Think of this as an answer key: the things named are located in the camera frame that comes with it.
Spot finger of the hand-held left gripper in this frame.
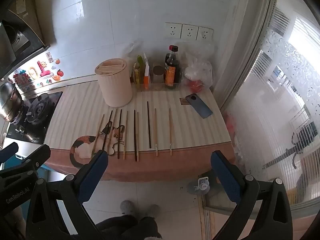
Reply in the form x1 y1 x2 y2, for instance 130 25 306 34
0 144 52 180
0 142 19 165

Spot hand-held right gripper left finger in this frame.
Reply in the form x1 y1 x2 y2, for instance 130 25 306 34
25 150 109 240

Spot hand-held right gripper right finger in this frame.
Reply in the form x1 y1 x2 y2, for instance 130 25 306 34
210 150 293 240

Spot set of wooden chopsticks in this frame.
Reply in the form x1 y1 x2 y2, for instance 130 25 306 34
91 101 173 161

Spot beige ribbed chopstick holder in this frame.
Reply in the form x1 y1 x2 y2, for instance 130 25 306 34
94 58 133 107

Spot small white plastic hook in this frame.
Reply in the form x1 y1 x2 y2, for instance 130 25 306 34
187 176 211 196

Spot grey fuzzy slipper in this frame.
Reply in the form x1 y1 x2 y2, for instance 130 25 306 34
120 200 136 216
144 204 161 218

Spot metal cooking pot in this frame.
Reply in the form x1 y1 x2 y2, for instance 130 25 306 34
0 81 24 123

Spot black gas stove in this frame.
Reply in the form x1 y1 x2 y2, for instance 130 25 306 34
6 91 63 145

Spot person's dark trouser legs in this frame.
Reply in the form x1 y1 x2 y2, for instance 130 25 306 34
95 214 163 240

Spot blue smartphone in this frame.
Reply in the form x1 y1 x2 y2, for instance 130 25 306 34
185 93 214 119

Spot red item in bag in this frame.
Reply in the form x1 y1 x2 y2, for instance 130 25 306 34
188 79 204 93

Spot glass sliding door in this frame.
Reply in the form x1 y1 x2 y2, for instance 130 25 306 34
212 0 320 219

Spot steel range hood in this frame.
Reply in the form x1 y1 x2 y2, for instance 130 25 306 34
0 17 51 81

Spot yellow seasoning box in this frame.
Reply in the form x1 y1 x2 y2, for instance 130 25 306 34
133 63 141 84

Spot orange and white packet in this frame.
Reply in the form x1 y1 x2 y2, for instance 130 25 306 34
143 52 151 91

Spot clear plastic bag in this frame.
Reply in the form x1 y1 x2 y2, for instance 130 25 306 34
179 42 216 93

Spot dark soy sauce bottle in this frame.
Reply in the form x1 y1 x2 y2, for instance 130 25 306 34
164 45 181 90

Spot small grey lidded jar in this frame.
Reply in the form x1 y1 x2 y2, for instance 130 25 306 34
152 66 165 84

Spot green seasoning packet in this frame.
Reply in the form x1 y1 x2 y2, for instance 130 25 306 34
136 55 147 85

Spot thin plastic bag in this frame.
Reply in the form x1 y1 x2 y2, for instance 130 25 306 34
126 41 141 63

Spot wooden wall cabinet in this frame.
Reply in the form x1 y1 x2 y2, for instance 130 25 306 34
7 0 57 51

